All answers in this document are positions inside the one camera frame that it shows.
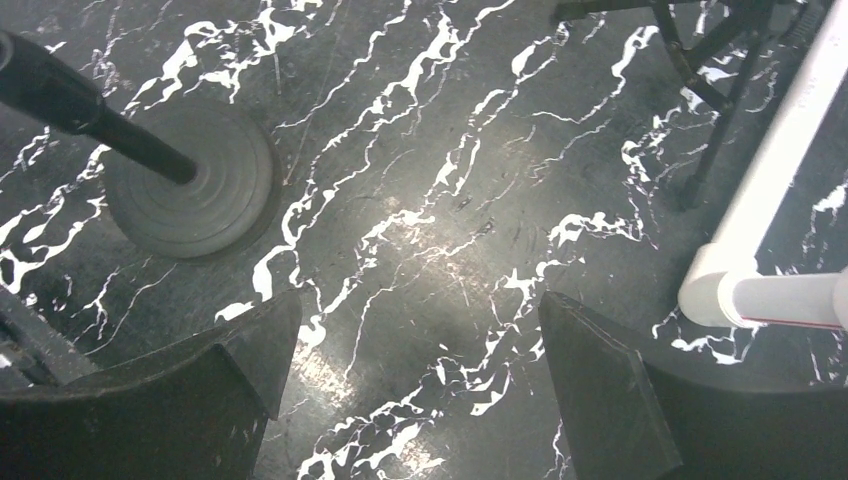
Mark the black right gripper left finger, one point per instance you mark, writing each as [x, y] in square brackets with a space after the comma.
[195, 409]

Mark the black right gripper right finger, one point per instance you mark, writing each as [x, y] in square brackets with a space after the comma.
[634, 409]

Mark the black microphone stand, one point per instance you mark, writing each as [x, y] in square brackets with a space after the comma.
[192, 180]

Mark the small black tripod stand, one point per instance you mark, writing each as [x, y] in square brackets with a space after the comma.
[756, 23]

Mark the white PVC pipe frame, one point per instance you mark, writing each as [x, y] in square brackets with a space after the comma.
[722, 287]

